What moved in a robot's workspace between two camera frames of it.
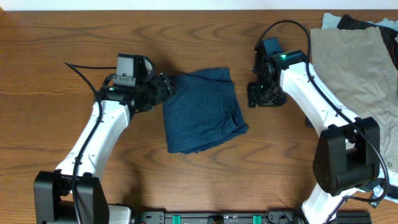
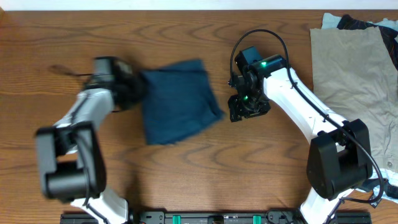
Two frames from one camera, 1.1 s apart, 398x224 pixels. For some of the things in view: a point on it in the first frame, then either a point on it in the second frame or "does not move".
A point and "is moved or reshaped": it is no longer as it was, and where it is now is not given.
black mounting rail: [271, 216] does not move
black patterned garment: [347, 22] does not move
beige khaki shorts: [355, 67] does not move
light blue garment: [331, 21] does not move
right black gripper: [253, 98] → [237, 110]
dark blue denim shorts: [203, 111] is moved or reshaped
